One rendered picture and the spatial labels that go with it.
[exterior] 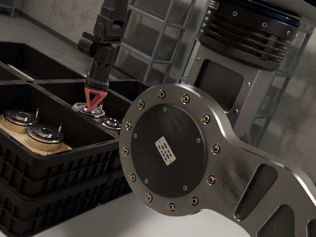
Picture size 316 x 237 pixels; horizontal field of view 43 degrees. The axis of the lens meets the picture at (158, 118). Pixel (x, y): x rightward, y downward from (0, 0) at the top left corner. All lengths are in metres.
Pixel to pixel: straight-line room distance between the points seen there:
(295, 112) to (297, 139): 0.28
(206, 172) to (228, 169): 0.03
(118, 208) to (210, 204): 0.70
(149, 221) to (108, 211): 0.13
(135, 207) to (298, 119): 3.17
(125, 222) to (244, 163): 0.71
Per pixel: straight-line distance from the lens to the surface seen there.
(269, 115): 3.91
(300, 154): 4.30
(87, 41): 1.25
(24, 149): 0.92
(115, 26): 1.19
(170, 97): 0.59
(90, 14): 6.15
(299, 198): 0.51
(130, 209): 1.26
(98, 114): 1.24
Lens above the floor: 1.35
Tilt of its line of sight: 18 degrees down
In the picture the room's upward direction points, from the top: 21 degrees clockwise
